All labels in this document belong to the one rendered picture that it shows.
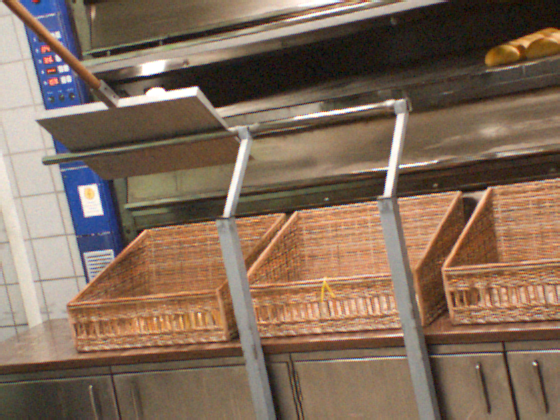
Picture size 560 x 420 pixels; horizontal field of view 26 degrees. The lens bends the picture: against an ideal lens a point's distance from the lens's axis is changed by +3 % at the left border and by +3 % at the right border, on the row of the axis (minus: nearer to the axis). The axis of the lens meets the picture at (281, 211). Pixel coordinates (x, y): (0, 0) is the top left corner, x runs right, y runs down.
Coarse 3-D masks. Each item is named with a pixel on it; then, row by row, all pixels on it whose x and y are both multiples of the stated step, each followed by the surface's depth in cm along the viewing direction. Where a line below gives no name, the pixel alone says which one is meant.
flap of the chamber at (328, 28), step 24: (408, 0) 338; (432, 0) 334; (456, 0) 334; (480, 0) 339; (504, 0) 344; (312, 24) 352; (336, 24) 348; (360, 24) 352; (384, 24) 357; (192, 48) 371; (216, 48) 367; (240, 48) 369; (264, 48) 374; (96, 72) 388; (120, 72) 392; (144, 72) 397
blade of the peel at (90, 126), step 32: (160, 96) 341; (192, 96) 335; (64, 128) 361; (96, 128) 358; (128, 128) 356; (160, 128) 353; (192, 128) 351; (96, 160) 376; (128, 160) 373; (160, 160) 370; (192, 160) 367; (224, 160) 365
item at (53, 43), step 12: (0, 0) 310; (12, 0) 311; (12, 12) 314; (24, 12) 315; (36, 24) 318; (48, 36) 322; (60, 48) 326; (72, 60) 330; (84, 72) 335; (96, 84) 339
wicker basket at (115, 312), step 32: (192, 224) 398; (256, 224) 386; (128, 256) 398; (160, 256) 404; (192, 256) 398; (256, 256) 363; (96, 288) 382; (128, 288) 396; (160, 288) 403; (192, 288) 397; (224, 288) 346; (96, 320) 366; (128, 320) 360; (192, 320) 350; (224, 320) 344
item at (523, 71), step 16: (528, 64) 342; (544, 64) 340; (432, 80) 358; (448, 80) 353; (464, 80) 350; (480, 80) 349; (496, 80) 347; (512, 80) 345; (352, 96) 367; (368, 96) 364; (384, 96) 362; (400, 96) 360; (416, 96) 358; (256, 112) 383; (272, 112) 380; (288, 112) 377; (304, 112) 375
